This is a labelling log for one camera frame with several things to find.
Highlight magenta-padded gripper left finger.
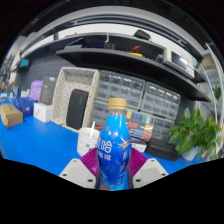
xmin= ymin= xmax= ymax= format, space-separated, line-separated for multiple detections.
xmin=58 ymin=147 xmax=100 ymax=190

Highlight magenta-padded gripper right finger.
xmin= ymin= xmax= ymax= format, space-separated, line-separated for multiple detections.
xmin=127 ymin=147 xmax=170 ymax=190

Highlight blue drink bottle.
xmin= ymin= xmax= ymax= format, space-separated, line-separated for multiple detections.
xmin=95 ymin=97 xmax=133 ymax=192

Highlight flat black case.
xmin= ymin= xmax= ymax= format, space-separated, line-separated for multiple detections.
xmin=145 ymin=137 xmax=181 ymax=162

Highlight white stirring stick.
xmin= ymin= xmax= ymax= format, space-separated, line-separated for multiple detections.
xmin=89 ymin=120 xmax=96 ymax=138

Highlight grey small-parts drawer cabinet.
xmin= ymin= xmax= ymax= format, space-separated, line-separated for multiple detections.
xmin=141 ymin=82 xmax=181 ymax=120
xmin=98 ymin=69 xmax=147 ymax=108
xmin=151 ymin=115 xmax=176 ymax=143
xmin=89 ymin=99 xmax=111 ymax=128

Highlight black rectangular speaker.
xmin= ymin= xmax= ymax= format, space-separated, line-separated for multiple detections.
xmin=65 ymin=88 xmax=90 ymax=131

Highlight green potted plant, white pot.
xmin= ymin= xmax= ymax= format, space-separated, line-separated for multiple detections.
xmin=167 ymin=107 xmax=223 ymax=162

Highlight small white box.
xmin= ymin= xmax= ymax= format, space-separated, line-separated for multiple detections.
xmin=32 ymin=101 xmax=54 ymax=124

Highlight white perforated tray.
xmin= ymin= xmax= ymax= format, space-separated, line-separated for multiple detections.
xmin=51 ymin=66 xmax=100 ymax=132

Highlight dark grey flat box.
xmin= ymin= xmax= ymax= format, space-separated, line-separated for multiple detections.
xmin=39 ymin=76 xmax=58 ymax=106

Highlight blue box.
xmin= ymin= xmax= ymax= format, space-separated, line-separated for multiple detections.
xmin=13 ymin=96 xmax=35 ymax=118

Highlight purple bag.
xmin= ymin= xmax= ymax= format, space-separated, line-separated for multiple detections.
xmin=28 ymin=79 xmax=44 ymax=103

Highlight small brown cardboard box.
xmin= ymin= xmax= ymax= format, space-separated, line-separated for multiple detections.
xmin=0 ymin=103 xmax=24 ymax=129

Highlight white rack shelf unit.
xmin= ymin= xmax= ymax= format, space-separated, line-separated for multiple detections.
xmin=199 ymin=42 xmax=224 ymax=111

